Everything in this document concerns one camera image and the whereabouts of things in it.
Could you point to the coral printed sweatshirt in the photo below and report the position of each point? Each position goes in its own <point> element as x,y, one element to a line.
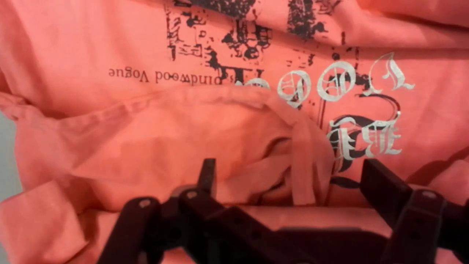
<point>146,121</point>

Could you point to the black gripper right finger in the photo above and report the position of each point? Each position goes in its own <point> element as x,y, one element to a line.
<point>385,187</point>

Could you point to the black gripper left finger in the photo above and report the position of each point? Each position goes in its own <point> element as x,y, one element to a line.
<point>207,176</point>

